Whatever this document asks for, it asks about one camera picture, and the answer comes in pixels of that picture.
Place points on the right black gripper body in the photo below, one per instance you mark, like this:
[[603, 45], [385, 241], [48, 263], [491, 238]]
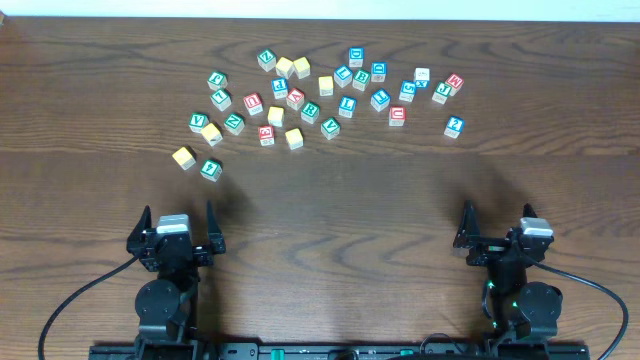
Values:
[[490, 249]]

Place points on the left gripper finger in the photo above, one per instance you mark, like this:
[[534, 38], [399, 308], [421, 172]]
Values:
[[213, 230], [143, 224]]

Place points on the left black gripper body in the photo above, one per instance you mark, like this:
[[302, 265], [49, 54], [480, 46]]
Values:
[[177, 251]]

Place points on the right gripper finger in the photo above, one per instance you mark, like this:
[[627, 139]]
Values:
[[468, 225], [528, 211]]

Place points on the yellow O block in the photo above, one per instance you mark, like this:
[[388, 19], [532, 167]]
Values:
[[294, 138]]

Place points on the green R block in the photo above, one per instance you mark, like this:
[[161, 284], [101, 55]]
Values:
[[310, 112]]

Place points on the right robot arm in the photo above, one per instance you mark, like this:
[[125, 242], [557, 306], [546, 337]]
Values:
[[519, 309]]

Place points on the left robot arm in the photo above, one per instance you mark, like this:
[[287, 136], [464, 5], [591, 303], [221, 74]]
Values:
[[167, 306]]

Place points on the green 4 block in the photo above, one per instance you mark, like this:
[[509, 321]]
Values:
[[211, 170]]

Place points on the yellow G block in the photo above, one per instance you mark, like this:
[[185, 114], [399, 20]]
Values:
[[184, 157]]

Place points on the yellow K block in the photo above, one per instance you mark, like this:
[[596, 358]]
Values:
[[211, 134]]

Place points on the blue 2 block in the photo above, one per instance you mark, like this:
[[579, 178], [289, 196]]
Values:
[[454, 127]]

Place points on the green N block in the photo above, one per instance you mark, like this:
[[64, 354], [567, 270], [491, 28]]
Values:
[[234, 124]]

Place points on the red E block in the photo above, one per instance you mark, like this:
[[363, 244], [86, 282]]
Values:
[[266, 135]]

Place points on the green V block left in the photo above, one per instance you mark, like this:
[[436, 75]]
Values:
[[198, 121]]

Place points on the green v block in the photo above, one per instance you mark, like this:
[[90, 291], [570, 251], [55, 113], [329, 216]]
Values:
[[330, 128], [198, 121]]

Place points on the yellow C block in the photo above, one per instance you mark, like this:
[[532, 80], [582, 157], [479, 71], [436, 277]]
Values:
[[275, 116]]

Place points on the green 7 block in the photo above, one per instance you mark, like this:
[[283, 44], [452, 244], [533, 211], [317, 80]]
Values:
[[221, 99]]

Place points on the red U block left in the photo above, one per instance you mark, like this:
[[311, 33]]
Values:
[[253, 103]]

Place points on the red u block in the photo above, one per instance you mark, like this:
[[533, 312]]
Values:
[[253, 103], [397, 116]]

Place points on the red U block right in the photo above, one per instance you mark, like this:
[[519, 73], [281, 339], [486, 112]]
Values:
[[397, 116]]

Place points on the green J block right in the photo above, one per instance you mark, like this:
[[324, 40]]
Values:
[[442, 92]]

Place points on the green j block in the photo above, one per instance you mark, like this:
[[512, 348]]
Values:
[[217, 80], [442, 92]]

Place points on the green J block left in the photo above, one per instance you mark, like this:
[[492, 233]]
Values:
[[217, 80]]

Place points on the red M block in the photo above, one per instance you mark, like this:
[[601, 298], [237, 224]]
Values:
[[456, 82]]

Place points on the blue 5 block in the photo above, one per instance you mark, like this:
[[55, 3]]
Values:
[[407, 91]]

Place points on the green V block centre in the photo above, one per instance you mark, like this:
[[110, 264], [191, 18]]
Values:
[[330, 128]]

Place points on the red A block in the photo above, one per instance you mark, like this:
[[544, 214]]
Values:
[[295, 99]]

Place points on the blue P block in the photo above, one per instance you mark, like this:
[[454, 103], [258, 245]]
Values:
[[280, 88]]

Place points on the white X block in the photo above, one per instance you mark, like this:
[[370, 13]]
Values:
[[422, 77]]

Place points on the blue L block lower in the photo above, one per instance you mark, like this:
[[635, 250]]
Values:
[[347, 107]]

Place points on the yellow S block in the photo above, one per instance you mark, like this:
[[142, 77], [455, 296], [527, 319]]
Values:
[[284, 67]]

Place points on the green Z block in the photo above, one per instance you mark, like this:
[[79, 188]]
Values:
[[267, 60]]

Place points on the yellow centre block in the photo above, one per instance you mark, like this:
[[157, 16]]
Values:
[[326, 85]]

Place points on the blue D block right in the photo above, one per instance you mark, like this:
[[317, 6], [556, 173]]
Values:
[[378, 72]]

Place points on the yellow block top right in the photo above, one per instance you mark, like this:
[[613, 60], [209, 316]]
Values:
[[302, 67]]

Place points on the green B block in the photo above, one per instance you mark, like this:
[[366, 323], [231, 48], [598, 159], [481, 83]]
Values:
[[361, 80]]

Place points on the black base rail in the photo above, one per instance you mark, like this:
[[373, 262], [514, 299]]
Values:
[[251, 351]]

